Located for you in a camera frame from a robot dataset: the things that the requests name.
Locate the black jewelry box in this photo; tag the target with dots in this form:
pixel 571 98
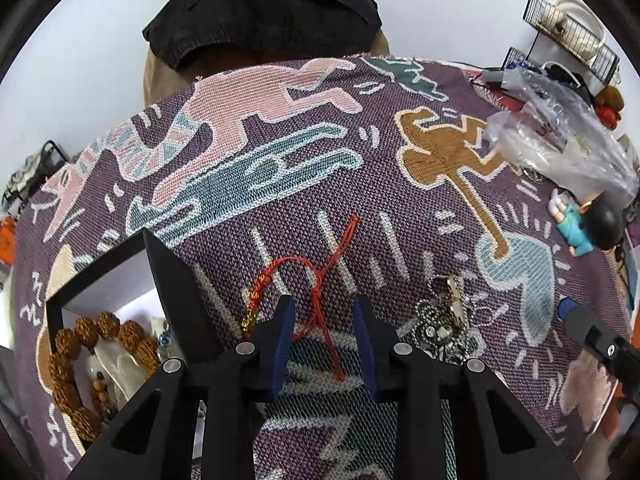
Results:
pixel 180 295

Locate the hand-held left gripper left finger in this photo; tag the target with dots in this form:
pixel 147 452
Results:
pixel 280 350

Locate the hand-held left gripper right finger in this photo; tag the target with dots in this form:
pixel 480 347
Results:
pixel 367 355

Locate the printed woven blanket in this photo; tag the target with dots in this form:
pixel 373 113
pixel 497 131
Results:
pixel 350 160

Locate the dark-haired doll figurine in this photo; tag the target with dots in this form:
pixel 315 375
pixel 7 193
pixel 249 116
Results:
pixel 607 220

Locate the black shoe rack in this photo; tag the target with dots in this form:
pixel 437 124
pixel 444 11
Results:
pixel 30 175

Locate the tan chair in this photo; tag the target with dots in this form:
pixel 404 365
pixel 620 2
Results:
pixel 160 80

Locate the white handbag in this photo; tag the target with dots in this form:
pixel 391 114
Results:
pixel 582 10

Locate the brown plush toy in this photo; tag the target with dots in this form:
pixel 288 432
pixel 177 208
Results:
pixel 609 105

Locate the orange box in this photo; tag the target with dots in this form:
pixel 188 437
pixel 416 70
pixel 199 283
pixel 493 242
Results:
pixel 6 240

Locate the white stone ornament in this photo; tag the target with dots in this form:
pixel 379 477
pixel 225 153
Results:
pixel 112 355

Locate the clear plastic bag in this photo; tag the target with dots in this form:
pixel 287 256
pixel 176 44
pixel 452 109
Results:
pixel 565 140

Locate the silver jewelry pile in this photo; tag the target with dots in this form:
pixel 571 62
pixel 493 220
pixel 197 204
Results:
pixel 440 320

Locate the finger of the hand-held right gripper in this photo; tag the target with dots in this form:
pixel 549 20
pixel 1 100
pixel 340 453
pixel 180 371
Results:
pixel 600 340

